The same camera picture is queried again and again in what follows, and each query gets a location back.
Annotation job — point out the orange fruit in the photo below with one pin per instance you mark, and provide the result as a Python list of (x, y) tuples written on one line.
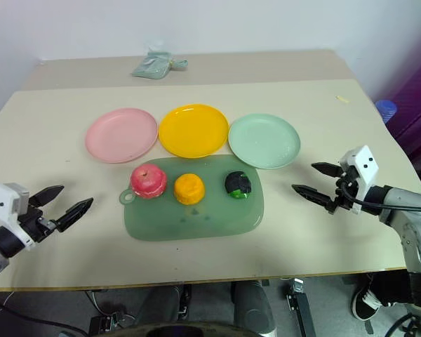
[(189, 189)]

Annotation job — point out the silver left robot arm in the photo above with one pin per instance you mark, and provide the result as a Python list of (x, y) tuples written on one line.
[(0, 245)]

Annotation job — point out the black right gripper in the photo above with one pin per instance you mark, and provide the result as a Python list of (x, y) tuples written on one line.
[(344, 191)]

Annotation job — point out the blue bottle cap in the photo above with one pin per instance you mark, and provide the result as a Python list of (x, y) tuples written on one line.
[(386, 109)]

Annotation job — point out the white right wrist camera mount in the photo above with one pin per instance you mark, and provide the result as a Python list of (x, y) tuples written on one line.
[(363, 172)]

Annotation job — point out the black white sneaker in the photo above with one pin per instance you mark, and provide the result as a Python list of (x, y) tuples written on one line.
[(366, 298)]

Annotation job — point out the black table leg bracket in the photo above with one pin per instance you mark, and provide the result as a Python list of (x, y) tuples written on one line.
[(300, 305)]

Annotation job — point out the light green plate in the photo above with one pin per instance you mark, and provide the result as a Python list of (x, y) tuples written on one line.
[(264, 140)]

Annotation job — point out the dark green vegetable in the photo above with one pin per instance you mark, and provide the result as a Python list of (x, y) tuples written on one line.
[(238, 185)]

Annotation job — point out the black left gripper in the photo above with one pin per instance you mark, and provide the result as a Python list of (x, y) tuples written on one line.
[(33, 222)]

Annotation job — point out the green translucent cutting board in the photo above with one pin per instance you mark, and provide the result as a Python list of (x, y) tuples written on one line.
[(210, 210)]

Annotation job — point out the red apple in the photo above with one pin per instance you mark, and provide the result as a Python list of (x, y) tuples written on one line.
[(148, 181)]

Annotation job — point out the yellow plate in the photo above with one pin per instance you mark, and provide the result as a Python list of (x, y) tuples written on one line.
[(193, 130)]

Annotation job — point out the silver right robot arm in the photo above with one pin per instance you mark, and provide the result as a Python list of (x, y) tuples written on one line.
[(405, 224)]

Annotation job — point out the grey robot leg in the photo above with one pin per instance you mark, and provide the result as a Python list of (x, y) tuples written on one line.
[(252, 303)]

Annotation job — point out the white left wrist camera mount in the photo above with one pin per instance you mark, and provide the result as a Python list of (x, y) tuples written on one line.
[(3, 203)]

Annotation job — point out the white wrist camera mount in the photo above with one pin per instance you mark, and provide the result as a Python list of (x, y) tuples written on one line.
[(3, 203), (363, 172)]

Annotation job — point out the pink plate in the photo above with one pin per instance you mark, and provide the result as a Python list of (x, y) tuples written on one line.
[(121, 135)]

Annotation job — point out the small yellow scrap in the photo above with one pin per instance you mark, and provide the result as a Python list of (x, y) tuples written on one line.
[(342, 99)]

